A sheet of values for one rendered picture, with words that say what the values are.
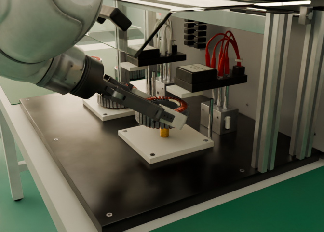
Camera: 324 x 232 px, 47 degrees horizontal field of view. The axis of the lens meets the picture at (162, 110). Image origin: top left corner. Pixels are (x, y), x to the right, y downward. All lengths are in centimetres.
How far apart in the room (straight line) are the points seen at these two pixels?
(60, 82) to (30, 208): 144
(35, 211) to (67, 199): 132
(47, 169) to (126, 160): 16
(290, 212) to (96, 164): 35
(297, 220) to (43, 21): 47
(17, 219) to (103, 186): 133
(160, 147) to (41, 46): 36
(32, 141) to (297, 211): 57
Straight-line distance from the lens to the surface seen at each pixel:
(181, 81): 77
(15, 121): 102
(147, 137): 78
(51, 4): 42
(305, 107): 73
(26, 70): 59
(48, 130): 88
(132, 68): 95
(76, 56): 63
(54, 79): 62
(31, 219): 194
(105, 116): 90
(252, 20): 67
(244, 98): 94
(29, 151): 85
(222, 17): 73
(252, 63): 90
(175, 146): 74
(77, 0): 43
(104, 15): 56
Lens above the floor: 111
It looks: 21 degrees down
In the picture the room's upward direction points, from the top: straight up
